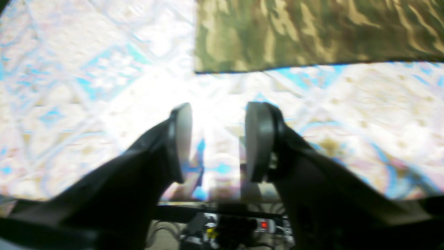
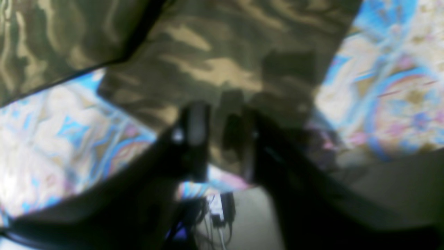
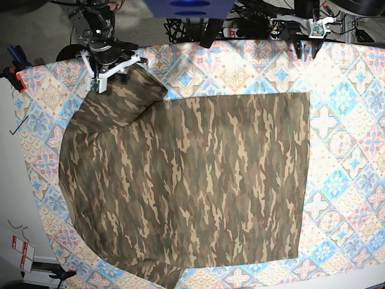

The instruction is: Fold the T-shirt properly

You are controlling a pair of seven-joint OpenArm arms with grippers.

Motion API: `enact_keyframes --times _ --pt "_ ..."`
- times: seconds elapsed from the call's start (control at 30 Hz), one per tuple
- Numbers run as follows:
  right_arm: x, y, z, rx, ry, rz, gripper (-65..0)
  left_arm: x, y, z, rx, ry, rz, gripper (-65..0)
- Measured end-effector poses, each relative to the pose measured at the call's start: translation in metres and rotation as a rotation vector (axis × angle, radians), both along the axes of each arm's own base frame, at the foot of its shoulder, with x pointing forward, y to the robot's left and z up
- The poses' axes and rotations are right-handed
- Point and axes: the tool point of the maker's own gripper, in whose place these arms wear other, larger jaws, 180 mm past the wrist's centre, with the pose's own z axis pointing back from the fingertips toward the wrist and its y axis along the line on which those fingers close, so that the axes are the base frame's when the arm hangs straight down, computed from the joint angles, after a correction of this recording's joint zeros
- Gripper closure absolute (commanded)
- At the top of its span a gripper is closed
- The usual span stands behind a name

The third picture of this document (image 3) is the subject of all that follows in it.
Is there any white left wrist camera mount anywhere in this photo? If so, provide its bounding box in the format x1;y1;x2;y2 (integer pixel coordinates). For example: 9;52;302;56
271;14;341;39

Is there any black allen key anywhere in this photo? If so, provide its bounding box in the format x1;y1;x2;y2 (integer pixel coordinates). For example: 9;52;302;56
9;115;29;135

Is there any white power strip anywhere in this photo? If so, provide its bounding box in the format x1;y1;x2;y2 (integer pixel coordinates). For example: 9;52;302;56
222;27;279;39

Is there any camouflage T-shirt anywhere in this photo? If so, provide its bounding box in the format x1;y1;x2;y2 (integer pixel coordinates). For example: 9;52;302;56
58;66;310;288

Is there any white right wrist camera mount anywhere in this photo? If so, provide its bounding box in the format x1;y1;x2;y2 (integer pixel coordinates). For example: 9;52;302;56
80;49;148;93

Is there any red black clamp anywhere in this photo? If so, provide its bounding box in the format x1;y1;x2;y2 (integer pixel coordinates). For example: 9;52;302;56
1;67;26;93

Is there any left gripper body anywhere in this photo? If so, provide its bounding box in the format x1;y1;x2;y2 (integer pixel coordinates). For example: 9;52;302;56
270;18;309;40

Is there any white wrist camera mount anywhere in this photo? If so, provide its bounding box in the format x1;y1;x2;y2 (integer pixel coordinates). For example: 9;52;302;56
271;14;341;39
80;49;148;93

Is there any patterned tile tablecloth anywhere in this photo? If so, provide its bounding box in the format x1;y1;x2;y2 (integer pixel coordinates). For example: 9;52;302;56
13;40;384;288

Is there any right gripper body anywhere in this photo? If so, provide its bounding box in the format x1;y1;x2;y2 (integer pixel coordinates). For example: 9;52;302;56
87;38;138;72

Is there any blue camera housing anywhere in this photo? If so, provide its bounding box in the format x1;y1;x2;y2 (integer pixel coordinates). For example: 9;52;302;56
144;0;235;19

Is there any red white label card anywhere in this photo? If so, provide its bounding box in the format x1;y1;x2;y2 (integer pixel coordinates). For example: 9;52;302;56
12;235;35;273

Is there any black wire basket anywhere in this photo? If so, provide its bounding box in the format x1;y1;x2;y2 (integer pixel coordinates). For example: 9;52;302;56
164;18;189;43

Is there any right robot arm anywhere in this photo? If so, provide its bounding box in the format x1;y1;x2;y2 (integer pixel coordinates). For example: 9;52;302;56
61;1;139;73

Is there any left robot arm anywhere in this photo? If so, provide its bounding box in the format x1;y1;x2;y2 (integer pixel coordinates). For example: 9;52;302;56
271;1;340;58

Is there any blue orange bottom clamp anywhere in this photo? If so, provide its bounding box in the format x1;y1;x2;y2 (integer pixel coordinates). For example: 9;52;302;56
49;269;77;288

